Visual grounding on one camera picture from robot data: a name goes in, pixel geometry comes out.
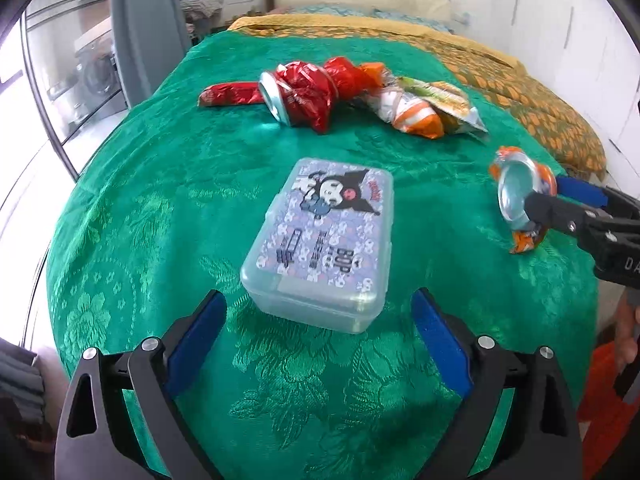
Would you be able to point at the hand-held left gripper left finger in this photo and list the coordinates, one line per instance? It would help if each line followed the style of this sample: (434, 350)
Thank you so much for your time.
(195, 345)

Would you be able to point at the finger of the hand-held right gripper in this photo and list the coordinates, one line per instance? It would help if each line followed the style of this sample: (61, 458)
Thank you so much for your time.
(580, 190)
(560, 212)

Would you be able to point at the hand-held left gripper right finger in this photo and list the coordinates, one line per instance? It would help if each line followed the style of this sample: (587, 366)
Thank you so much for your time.
(440, 345)

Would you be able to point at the crushed orange drink can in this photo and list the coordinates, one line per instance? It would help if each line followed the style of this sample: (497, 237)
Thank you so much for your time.
(515, 190)

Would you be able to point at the orange plastic bag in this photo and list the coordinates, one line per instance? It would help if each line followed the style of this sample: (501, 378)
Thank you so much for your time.
(600, 400)

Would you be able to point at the yellow green snack packet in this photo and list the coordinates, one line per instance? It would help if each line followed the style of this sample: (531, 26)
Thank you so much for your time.
(450, 105)

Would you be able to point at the clear box with cartoon print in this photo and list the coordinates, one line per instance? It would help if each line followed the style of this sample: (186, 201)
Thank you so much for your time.
(320, 240)

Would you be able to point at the orange and white snack packet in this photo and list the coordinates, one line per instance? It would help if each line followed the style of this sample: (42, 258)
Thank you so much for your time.
(415, 117)

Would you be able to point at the red crinkled plastic wrapper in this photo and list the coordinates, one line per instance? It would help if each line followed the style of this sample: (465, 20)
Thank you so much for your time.
(350, 77)

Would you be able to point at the red foil wrapper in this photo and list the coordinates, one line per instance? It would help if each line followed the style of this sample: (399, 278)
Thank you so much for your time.
(225, 95)

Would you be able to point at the crushed red drink can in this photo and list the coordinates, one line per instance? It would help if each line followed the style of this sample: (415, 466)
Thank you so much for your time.
(300, 100)

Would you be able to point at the person's right hand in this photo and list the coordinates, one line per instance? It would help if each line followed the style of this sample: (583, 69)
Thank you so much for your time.
(627, 330)

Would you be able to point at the green patterned blanket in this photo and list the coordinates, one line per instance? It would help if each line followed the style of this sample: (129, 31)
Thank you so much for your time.
(200, 210)

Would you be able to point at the yellow orange patterned quilt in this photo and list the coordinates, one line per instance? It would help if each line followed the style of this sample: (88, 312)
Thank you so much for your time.
(500, 75)

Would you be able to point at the white wardrobe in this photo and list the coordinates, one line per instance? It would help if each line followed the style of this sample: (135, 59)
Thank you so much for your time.
(565, 25)

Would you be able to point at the dark grey cloth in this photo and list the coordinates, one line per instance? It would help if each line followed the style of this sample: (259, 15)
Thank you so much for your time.
(15, 375)

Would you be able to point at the blue patterned bed sheet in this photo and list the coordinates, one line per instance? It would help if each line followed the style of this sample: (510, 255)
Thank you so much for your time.
(350, 10)

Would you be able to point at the washing machine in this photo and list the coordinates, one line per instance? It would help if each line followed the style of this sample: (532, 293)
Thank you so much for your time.
(95, 70)

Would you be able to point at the black framed glass door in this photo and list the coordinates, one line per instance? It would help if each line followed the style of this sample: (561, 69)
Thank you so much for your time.
(50, 60)

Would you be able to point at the grey curtain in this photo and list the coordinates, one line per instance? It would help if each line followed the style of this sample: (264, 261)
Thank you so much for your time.
(145, 25)

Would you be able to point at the pile of clothes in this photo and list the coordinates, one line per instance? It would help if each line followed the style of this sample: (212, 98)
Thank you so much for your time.
(200, 2)

